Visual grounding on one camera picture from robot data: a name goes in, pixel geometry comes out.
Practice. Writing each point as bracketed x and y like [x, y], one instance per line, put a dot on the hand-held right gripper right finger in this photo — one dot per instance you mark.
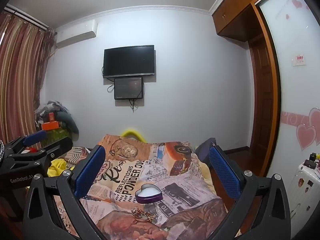
[224, 173]

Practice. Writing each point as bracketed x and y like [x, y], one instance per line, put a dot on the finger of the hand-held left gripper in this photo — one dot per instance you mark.
[35, 137]
[58, 148]

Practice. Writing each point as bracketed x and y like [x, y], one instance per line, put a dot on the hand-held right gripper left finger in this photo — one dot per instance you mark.
[89, 173]

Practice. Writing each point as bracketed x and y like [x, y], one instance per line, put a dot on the purple heart-shaped tin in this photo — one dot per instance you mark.
[148, 198]

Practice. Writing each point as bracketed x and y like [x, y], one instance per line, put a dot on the gold hoop earring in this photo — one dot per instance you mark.
[152, 214]

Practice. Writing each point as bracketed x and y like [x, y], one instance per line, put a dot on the pale yellow blanket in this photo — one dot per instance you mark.
[207, 172]

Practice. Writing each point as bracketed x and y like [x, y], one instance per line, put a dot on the bright yellow cloth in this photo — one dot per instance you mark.
[58, 166]

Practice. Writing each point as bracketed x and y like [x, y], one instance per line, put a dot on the orange box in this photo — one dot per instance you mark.
[50, 125]

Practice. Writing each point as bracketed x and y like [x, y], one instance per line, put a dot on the striped bed sheet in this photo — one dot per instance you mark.
[77, 155]

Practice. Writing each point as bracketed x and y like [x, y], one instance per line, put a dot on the pile of clothes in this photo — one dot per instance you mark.
[62, 117]

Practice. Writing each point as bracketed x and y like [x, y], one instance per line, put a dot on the dark blue bag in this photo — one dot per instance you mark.
[202, 150]

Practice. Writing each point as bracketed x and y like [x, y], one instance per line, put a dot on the printed blanket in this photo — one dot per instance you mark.
[130, 172]

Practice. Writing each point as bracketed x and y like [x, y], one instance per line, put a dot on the yellow plastic object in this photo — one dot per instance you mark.
[131, 131]

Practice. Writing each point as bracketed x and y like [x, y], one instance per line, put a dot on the striped red curtain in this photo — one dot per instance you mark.
[20, 67]

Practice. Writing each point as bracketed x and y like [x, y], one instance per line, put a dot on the white stickered suitcase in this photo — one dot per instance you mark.
[302, 195]

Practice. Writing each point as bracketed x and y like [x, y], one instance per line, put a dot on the small black device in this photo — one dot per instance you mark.
[309, 164]

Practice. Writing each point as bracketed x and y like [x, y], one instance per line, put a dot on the brown wooden door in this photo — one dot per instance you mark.
[261, 92]

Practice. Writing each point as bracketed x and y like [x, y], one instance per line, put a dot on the white air conditioner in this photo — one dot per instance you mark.
[75, 33]

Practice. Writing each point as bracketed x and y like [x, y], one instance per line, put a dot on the red white sticker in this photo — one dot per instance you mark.
[298, 60]

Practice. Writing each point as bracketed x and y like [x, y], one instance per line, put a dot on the wooden overhead cabinets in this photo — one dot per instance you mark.
[235, 5]

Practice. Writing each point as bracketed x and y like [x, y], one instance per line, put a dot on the small black wall monitor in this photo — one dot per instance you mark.
[128, 88]

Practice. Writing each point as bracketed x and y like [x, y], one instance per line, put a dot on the black wall television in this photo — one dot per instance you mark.
[128, 61]

